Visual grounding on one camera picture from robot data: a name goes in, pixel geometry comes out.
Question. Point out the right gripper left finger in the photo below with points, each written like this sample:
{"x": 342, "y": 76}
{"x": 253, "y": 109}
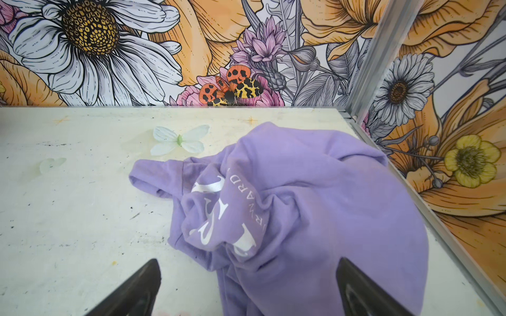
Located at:
{"x": 136, "y": 296}

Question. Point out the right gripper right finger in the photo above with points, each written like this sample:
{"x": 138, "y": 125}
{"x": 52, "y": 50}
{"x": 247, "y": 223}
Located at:
{"x": 360, "y": 295}

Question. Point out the purple cloth with print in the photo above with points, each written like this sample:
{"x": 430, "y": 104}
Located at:
{"x": 274, "y": 213}

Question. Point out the right aluminium corner post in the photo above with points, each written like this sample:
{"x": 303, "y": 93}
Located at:
{"x": 385, "y": 45}

